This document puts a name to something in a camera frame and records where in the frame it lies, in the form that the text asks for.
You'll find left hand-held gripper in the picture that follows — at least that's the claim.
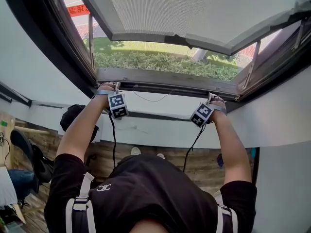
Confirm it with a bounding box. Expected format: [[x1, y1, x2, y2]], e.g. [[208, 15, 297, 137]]
[[107, 82, 129, 120]]

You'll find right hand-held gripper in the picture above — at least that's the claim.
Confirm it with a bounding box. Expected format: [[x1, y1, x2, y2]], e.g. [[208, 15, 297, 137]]
[[189, 92, 216, 128]]

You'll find person's left forearm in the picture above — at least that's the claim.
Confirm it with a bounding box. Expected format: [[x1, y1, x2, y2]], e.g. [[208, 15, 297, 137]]
[[55, 94, 113, 163]]

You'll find person's right forearm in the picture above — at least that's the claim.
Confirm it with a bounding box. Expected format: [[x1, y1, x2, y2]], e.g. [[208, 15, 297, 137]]
[[209, 110, 253, 186]]

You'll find grey framed awning window sash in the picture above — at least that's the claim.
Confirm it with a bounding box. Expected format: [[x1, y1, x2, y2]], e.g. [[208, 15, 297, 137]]
[[72, 0, 311, 57]]

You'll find black framed side window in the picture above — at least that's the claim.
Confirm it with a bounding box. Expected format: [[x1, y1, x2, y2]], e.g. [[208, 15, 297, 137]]
[[0, 81, 33, 108]]

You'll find person's left hand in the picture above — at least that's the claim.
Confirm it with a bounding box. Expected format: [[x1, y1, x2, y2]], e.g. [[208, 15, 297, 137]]
[[98, 82, 117, 94]]

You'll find person's right hand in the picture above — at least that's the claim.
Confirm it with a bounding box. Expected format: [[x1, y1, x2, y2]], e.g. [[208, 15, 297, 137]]
[[209, 95, 226, 108]]

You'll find black jacket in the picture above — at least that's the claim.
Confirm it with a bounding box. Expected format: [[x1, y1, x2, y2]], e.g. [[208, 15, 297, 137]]
[[60, 103, 100, 143]]

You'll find green hedge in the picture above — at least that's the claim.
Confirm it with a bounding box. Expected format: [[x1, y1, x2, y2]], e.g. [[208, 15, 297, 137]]
[[93, 50, 242, 83]]

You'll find grey tree trunk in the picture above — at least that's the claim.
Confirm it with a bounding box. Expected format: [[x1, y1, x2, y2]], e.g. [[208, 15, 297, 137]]
[[192, 48, 209, 65]]

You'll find person's black t-shirt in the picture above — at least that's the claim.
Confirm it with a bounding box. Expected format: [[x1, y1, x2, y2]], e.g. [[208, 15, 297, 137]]
[[43, 152, 258, 233]]

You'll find black mesh office chair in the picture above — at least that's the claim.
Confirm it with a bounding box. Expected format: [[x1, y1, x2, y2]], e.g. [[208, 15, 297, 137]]
[[9, 129, 54, 194]]

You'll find red banner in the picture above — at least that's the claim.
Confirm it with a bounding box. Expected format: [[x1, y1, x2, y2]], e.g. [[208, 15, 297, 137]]
[[65, 4, 91, 18]]

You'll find light wooden table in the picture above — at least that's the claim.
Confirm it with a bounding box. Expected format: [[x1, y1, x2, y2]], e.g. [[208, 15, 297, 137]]
[[0, 112, 51, 170]]

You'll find grey wrist strap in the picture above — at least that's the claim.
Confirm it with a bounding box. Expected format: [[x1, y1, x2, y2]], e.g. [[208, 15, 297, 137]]
[[211, 104, 228, 116], [93, 88, 115, 99]]

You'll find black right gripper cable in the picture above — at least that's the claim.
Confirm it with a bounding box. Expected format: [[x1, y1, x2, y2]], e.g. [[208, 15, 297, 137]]
[[182, 124, 207, 172]]

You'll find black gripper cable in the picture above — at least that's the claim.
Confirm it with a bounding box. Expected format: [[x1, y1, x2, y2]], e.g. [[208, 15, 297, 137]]
[[182, 124, 207, 172], [108, 113, 118, 170]]

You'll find thin pull cord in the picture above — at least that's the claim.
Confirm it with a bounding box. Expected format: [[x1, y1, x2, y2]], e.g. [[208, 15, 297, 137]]
[[132, 84, 173, 103]]

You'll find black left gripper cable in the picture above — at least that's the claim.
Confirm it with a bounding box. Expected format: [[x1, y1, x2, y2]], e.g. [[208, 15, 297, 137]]
[[108, 113, 118, 170]]

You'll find white harness shoulder strap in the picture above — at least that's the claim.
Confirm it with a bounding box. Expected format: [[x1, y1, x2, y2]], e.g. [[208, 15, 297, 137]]
[[65, 171, 97, 233], [213, 190, 239, 233]]

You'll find black window frame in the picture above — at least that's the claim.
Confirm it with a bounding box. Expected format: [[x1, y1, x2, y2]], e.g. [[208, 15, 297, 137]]
[[1, 0, 311, 114]]

